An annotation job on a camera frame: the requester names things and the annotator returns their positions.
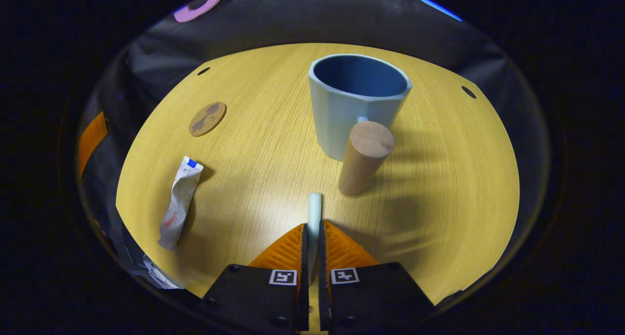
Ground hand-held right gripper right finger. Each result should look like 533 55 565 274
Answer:
318 220 436 334

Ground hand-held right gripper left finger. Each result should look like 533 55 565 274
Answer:
201 223 310 335

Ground pale green toothbrush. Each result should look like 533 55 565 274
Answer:
308 192 323 283

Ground white toothpaste tube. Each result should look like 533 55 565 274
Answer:
157 155 204 251

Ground round wooden coaster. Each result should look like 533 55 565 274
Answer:
188 101 228 138

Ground blue cup with wooden handle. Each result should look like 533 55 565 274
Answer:
308 53 414 197

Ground wooden desktop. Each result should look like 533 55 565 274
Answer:
115 42 521 333

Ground white printed label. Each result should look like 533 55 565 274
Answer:
143 254 184 291

